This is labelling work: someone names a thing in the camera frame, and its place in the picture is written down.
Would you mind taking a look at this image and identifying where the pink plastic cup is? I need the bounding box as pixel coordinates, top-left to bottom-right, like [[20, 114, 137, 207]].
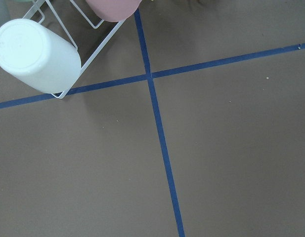
[[86, 0, 141, 22]]

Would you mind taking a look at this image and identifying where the white plastic cup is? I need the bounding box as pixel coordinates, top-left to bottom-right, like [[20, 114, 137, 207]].
[[0, 19, 82, 94]]

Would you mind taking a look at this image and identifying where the white wire cup rack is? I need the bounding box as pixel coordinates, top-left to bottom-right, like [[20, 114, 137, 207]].
[[22, 0, 128, 99]]

